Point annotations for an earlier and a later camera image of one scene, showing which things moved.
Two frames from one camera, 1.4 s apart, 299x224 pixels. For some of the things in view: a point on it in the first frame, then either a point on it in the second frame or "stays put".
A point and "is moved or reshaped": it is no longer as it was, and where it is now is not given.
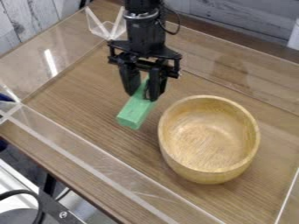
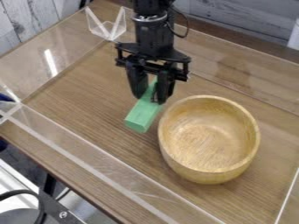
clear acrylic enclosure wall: [204, 156] stays put
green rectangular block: [136, 108] is moved or reshaped
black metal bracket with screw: [54, 210] stays put
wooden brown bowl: [208, 138] stays put
